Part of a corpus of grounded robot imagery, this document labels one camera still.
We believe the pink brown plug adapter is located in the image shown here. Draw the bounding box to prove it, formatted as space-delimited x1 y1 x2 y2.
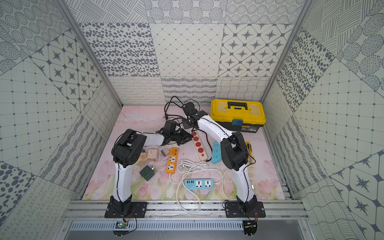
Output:
160 148 170 158

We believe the orange power strip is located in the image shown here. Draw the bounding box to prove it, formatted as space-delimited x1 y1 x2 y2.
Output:
166 148 179 175

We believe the pink deer cube adapter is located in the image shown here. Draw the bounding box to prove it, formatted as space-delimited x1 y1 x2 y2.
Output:
147 149 159 162

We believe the white long power strip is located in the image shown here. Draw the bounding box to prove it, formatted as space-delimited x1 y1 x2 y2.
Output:
191 131 208 161

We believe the dark green cube adapter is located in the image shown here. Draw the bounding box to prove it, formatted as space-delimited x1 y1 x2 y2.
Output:
140 166 155 182

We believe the light blue triangular socket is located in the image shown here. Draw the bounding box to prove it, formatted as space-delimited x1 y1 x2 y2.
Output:
211 141 222 164

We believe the blue white power strip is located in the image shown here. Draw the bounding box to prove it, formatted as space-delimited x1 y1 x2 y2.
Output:
184 179 214 190

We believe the beige wooden cube adapter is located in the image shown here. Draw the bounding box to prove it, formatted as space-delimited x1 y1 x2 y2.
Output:
135 152 148 166

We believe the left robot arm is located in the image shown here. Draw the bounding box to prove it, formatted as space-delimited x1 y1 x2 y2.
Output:
105 121 193 218

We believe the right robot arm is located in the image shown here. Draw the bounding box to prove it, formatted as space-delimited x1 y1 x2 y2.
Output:
182 102 258 216

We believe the yellow black toolbox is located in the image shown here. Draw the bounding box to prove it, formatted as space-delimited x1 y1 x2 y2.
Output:
211 99 267 133

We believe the yellow utility knife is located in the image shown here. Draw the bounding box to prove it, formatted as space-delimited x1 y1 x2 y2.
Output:
246 142 252 162

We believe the black power cable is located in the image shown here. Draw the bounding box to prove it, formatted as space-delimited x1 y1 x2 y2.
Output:
163 95 214 163

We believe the white power cable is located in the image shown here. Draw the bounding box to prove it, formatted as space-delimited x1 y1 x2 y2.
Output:
168 158 241 214

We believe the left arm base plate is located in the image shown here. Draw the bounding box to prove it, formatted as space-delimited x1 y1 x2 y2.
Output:
104 202 148 219

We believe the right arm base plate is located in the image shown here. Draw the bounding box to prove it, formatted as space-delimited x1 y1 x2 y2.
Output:
222 201 266 219

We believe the aluminium rail frame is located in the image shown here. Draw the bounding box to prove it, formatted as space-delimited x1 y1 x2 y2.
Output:
61 200 309 221

